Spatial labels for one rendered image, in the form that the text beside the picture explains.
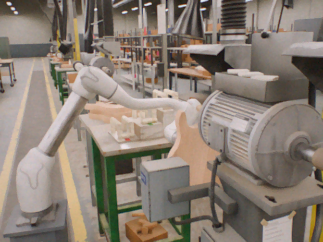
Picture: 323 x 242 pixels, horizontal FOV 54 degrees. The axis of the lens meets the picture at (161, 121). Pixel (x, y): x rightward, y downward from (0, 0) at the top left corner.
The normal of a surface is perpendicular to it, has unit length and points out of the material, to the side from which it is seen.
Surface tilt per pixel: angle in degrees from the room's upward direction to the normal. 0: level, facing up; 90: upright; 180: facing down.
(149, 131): 90
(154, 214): 90
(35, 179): 70
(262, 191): 0
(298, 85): 90
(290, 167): 98
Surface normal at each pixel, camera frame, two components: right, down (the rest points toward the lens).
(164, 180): 0.35, 0.22
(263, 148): -0.13, 0.18
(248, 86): -0.94, 0.11
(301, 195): -0.02, -0.97
